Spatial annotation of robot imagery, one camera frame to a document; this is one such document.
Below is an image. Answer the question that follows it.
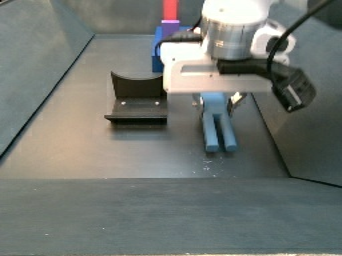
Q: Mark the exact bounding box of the red square peg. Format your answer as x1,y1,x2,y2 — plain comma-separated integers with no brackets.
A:
162,0,179,20

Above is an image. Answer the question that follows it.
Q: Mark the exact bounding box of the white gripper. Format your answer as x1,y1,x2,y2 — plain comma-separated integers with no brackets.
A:
160,42,271,115

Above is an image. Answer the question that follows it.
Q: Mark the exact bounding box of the blue shape-sorter base block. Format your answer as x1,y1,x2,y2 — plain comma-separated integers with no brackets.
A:
150,26,179,73

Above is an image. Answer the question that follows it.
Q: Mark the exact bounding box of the blue square-circle object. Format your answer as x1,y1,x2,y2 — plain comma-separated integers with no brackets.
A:
200,93,237,152

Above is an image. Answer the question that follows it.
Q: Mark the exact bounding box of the purple peg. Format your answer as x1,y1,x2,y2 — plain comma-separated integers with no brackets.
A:
161,20,180,38

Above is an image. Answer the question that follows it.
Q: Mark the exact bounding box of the black curved fixture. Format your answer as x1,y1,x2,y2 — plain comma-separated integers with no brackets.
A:
104,72,168,124

